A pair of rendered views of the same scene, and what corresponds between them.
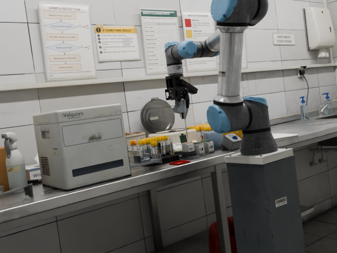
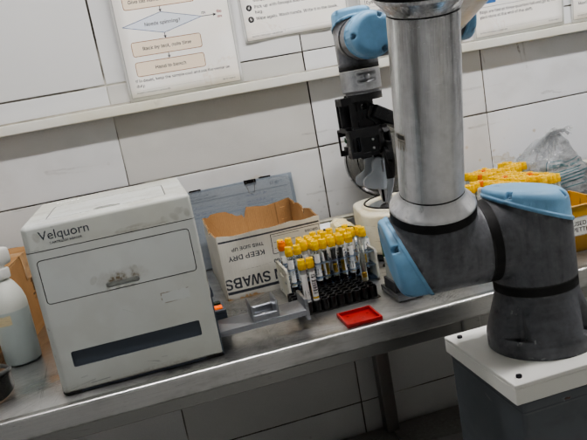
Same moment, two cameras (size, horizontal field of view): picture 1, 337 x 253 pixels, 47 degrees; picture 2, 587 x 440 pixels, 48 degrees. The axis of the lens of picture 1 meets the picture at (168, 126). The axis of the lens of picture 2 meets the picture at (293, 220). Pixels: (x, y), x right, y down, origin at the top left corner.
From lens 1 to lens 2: 0.81 m
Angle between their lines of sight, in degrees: 26
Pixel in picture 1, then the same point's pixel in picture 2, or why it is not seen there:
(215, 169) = (464, 327)
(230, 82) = (423, 167)
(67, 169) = (59, 352)
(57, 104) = (159, 145)
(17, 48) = (65, 37)
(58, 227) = not seen: hidden behind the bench
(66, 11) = not seen: outside the picture
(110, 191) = (157, 399)
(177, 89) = (360, 133)
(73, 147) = (70, 305)
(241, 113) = (466, 249)
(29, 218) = not seen: outside the picture
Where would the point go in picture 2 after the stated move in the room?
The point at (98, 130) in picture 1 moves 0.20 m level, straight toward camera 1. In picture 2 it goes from (130, 261) to (65, 305)
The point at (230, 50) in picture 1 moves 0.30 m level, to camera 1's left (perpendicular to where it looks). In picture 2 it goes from (412, 76) to (194, 113)
